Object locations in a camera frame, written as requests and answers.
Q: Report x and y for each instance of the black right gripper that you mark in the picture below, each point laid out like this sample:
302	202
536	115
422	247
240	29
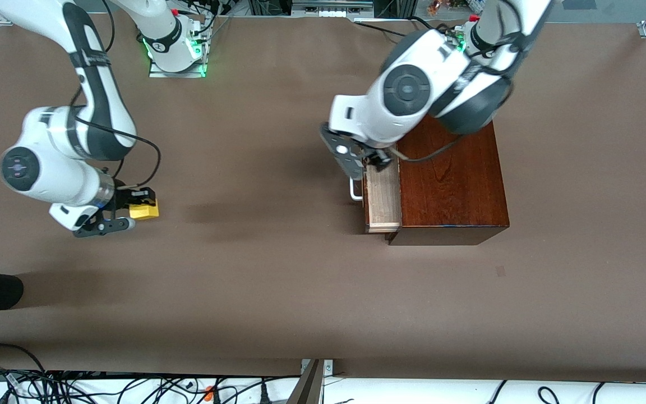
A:
123	200

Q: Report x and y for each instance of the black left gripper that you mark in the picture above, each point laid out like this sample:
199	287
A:
378	158

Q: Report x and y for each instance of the yellow block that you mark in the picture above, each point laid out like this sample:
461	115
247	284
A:
144	213

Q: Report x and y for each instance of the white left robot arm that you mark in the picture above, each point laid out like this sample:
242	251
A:
407	90

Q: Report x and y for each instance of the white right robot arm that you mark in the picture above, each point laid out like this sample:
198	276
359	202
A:
48	168

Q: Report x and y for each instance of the dark wooden drawer cabinet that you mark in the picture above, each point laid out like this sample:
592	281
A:
452	185

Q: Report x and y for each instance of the colourful small parts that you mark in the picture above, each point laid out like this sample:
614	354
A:
446	7

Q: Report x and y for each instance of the orange clip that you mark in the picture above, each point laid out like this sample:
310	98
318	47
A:
208	391

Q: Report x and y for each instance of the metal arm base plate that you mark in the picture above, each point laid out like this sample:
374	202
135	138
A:
160	73

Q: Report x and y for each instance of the small metal bracket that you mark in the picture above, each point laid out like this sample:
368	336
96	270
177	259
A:
328	367

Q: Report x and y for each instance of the dark metal post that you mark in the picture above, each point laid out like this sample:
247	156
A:
307	390

